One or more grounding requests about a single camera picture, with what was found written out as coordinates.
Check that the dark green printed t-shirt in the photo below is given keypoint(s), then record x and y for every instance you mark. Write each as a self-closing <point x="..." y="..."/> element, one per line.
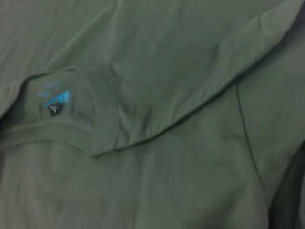
<point x="166" y="119"/>

